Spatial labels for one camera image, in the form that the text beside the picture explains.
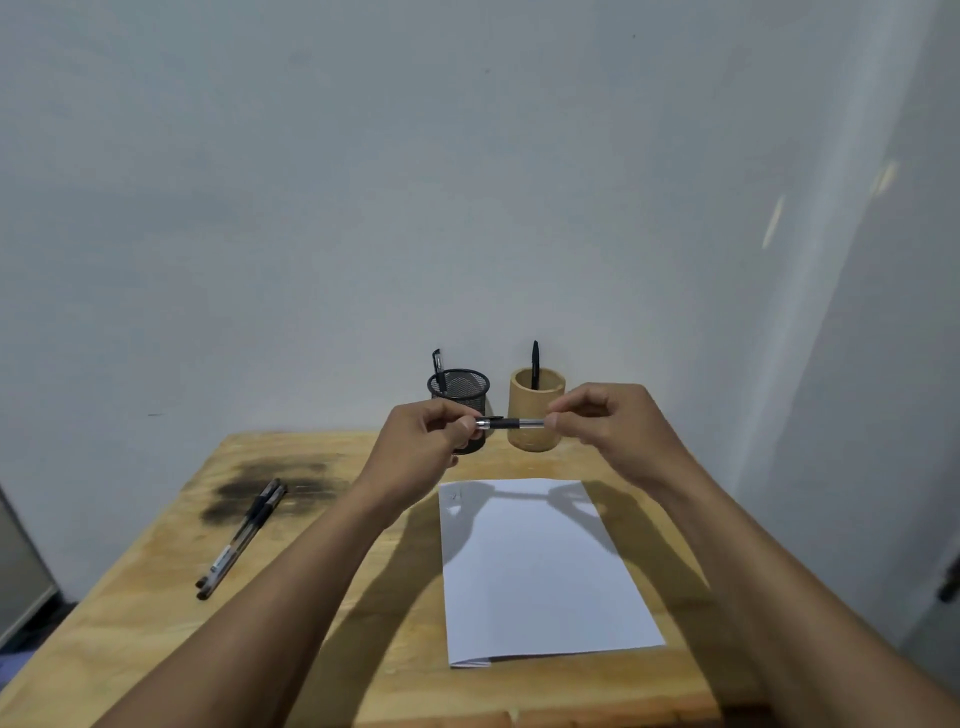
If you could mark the person's right hand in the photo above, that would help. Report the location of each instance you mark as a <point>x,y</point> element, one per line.
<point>626,435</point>

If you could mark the person's left hand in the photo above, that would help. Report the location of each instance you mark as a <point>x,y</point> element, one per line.
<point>405,450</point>

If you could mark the person's right thumb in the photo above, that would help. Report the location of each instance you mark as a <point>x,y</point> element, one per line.
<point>564,424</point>

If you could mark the person's left thumb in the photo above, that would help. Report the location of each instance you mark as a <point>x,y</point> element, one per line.
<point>463,427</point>

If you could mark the black clear gel pen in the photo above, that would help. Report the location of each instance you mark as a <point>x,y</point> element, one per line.
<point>514,424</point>
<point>241,529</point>
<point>247,540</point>

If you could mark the person's right forearm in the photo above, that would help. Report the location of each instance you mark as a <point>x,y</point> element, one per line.
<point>780,615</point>

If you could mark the person's left forearm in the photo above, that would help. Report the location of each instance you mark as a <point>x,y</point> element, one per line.
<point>262,622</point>

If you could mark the bamboo pen holder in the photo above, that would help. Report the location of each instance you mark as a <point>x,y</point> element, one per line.
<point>536,401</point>

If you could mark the black mesh pen holder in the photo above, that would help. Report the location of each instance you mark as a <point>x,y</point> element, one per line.
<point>465,386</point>

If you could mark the black pen with clip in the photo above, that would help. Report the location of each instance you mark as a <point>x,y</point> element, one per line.
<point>439,371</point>

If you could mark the slim black pen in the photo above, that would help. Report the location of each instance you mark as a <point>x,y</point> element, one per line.
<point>535,364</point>

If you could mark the white paper sheet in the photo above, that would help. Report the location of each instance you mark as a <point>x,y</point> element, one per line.
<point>532,577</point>

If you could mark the grey cabinet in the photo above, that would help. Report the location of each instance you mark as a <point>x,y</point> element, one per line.
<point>19,577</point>

